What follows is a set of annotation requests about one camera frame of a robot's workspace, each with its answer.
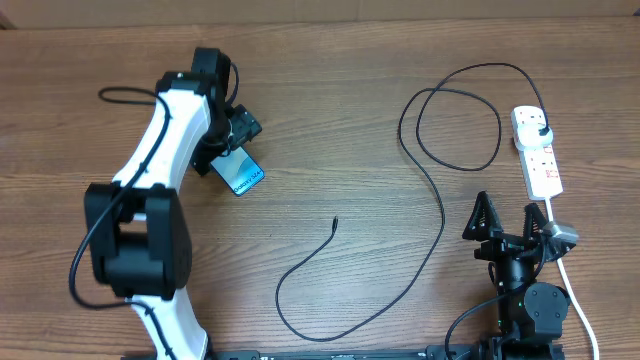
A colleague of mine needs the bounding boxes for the white power strip cord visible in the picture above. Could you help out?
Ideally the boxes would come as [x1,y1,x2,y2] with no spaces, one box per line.
[543,197,601,360]

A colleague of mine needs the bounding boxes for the black USB charging cable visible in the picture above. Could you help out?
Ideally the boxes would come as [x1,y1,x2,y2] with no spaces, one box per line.
[274,62,553,344]

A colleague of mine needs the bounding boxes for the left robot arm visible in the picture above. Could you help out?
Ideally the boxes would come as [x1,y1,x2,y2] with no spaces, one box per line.
[68,47,265,359]

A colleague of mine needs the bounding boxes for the white power strip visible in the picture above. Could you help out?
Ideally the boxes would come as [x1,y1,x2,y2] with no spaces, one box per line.
[510,105,563,201]

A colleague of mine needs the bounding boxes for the blue Galaxy smartphone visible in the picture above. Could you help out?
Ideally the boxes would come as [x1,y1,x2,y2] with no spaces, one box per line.
[210,147,265,196]

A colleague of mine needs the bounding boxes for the white charger plug adapter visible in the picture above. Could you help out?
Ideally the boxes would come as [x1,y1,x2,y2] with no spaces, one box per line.
[514,123,554,151]

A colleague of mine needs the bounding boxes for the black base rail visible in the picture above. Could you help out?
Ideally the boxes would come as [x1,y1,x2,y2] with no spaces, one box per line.
[119,344,566,360]

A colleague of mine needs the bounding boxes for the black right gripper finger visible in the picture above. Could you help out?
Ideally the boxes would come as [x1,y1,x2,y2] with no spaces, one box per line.
[523,203,548,238]
[462,191,503,242]

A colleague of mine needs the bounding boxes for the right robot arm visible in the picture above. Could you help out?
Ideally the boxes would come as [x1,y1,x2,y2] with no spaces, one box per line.
[462,191,579,360]

